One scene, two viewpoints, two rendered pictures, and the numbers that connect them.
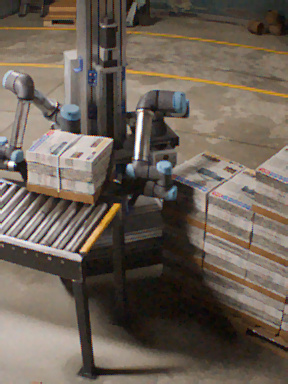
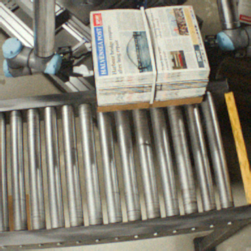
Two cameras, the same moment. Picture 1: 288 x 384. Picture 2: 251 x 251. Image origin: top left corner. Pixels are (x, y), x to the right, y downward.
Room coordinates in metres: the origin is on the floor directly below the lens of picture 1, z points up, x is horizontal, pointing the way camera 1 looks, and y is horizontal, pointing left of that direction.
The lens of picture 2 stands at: (2.26, 0.81, 2.25)
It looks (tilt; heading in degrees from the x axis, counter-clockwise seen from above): 66 degrees down; 332
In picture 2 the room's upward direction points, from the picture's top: 2 degrees clockwise
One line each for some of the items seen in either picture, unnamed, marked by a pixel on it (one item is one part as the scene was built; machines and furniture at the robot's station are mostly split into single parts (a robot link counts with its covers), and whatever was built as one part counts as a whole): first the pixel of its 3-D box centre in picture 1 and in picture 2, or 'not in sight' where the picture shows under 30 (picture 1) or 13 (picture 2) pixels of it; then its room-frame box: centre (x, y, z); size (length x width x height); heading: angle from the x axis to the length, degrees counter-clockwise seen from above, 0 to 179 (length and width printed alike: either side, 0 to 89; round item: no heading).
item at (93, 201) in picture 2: (6, 211); (89, 163); (2.76, 0.67, 0.77); 0.47 x 0.05 x 0.05; 160
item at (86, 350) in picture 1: (84, 329); (218, 234); (2.35, 0.27, 0.34); 0.06 x 0.06 x 0.68; 70
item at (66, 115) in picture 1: (69, 117); not in sight; (3.43, 0.39, 0.98); 0.13 x 0.12 x 0.14; 46
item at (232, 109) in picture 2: (101, 228); (240, 146); (2.57, 0.17, 0.81); 0.43 x 0.03 x 0.02; 160
